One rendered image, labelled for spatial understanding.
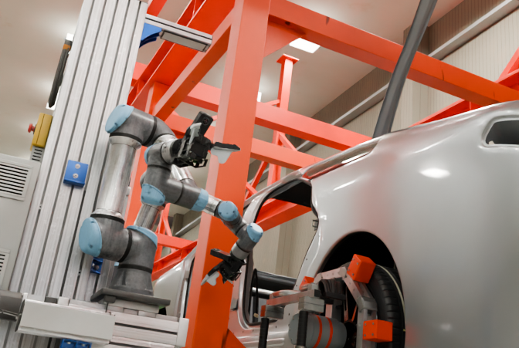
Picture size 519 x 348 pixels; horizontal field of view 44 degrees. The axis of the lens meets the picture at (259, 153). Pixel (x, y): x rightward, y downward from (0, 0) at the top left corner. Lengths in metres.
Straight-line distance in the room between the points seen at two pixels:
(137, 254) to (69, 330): 0.36
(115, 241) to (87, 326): 0.30
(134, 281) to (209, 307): 0.91
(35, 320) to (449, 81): 3.08
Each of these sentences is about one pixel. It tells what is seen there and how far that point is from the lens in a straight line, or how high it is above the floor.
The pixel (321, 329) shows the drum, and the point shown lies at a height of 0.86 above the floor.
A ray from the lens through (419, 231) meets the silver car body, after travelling 2.52.
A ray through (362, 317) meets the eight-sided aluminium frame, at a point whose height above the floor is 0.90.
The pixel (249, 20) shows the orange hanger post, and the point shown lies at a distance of 3.60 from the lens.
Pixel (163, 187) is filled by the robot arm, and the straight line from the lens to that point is 1.96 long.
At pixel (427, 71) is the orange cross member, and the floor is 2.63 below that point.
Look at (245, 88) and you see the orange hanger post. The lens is 3.39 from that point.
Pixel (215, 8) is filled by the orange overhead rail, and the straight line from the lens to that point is 4.38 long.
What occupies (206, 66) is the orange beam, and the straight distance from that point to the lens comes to 4.33.
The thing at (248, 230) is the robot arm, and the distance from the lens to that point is 2.72.
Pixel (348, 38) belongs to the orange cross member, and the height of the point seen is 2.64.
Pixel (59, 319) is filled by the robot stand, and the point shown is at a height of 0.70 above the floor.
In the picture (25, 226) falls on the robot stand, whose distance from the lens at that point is 2.34.
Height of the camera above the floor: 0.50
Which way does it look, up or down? 22 degrees up
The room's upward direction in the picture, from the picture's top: 7 degrees clockwise
